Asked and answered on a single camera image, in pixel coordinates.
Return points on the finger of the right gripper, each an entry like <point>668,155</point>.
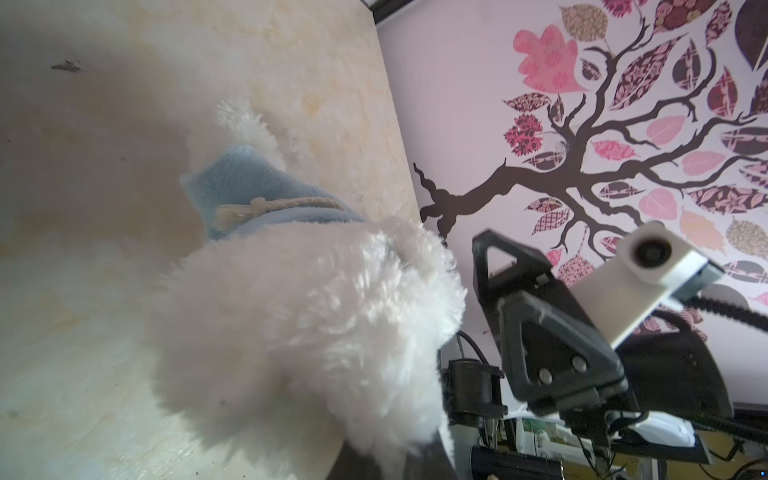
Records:
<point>503,267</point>

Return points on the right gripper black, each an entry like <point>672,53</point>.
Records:
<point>556,361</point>

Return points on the white teddy bear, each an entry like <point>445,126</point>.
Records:
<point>300,328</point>

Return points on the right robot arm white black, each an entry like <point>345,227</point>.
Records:
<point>499,437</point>

